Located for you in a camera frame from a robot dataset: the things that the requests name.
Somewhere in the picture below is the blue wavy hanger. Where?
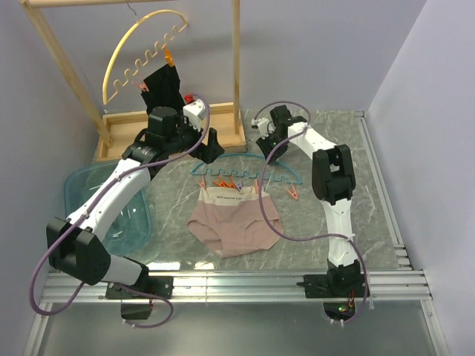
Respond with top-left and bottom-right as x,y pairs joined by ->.
189,152 -> 303,185

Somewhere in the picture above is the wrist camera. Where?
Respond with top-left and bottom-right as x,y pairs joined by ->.
251,118 -> 274,139
183,94 -> 207,131

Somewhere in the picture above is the purple cable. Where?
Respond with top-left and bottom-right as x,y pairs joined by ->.
29,94 -> 211,329
254,102 -> 371,326

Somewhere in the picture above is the yellow wavy hanger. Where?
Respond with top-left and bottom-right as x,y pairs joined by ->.
102,10 -> 189,105

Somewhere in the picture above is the orange clip on yellow hanger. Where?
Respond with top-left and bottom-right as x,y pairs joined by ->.
163,45 -> 174,67

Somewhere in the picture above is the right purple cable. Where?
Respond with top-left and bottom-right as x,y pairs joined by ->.
254,102 -> 371,326

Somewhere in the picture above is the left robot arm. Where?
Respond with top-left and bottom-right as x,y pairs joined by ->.
46,99 -> 224,298

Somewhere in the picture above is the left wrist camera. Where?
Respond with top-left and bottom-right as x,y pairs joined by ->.
183,94 -> 207,131

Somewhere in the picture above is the pink clip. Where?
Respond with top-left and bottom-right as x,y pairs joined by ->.
196,176 -> 206,189
133,81 -> 150,93

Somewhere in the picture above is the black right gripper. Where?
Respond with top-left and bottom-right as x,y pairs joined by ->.
256,131 -> 289,165

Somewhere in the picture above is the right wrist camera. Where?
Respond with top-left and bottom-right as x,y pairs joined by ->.
251,118 -> 274,139

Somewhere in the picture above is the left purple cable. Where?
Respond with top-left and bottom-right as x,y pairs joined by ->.
29,94 -> 211,329

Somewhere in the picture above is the pink clip on yellow hanger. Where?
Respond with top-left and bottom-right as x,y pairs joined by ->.
133,81 -> 150,93

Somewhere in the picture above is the pink and cream underwear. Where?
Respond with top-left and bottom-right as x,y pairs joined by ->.
188,186 -> 284,259

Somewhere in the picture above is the aluminium rail frame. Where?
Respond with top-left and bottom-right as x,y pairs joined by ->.
22,110 -> 452,356

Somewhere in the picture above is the clear blue plastic basin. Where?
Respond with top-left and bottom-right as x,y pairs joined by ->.
64,160 -> 152,256

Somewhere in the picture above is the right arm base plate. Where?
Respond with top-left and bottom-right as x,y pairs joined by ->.
300,274 -> 365,299

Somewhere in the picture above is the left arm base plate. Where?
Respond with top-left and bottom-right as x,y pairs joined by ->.
105,276 -> 174,300

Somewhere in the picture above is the black underwear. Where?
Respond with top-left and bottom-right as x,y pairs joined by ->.
141,65 -> 185,114

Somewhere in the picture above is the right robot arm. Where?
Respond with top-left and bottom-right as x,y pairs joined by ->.
252,102 -> 366,297

